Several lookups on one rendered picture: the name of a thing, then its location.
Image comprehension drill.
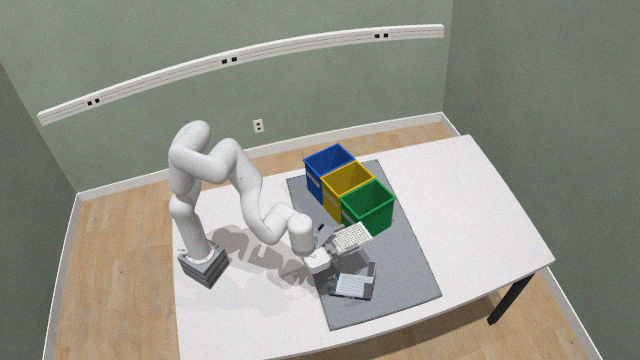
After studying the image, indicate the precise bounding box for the yellow recycle bin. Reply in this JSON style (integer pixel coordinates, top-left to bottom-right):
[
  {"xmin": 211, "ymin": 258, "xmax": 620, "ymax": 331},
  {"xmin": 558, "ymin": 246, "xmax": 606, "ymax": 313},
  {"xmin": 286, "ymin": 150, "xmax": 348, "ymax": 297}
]
[{"xmin": 320, "ymin": 160, "xmax": 375, "ymax": 225}]

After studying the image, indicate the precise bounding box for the blue bin with label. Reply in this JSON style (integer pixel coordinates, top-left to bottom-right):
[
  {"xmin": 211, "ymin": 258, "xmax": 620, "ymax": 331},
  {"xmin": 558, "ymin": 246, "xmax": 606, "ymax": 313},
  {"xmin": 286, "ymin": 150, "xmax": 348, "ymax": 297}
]
[{"xmin": 303, "ymin": 143, "xmax": 356, "ymax": 205}]

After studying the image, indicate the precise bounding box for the green returns bin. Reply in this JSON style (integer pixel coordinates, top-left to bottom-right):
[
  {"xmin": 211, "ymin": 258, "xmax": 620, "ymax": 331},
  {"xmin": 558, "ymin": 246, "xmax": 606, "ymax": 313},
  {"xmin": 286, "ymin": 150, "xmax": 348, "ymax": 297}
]
[{"xmin": 339, "ymin": 178, "xmax": 396, "ymax": 237}]

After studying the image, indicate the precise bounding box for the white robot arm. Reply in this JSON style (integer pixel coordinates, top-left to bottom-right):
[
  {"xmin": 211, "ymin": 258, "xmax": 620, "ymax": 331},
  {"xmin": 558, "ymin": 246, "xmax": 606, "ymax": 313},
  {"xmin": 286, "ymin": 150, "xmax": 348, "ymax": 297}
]
[{"xmin": 168, "ymin": 120, "xmax": 337, "ymax": 265}]

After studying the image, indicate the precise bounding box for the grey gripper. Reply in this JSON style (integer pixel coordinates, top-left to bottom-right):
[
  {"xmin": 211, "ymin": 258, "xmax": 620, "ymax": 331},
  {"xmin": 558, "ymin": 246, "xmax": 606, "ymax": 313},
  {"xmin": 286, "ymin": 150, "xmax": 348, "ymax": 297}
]
[{"xmin": 301, "ymin": 224, "xmax": 359, "ymax": 274}]

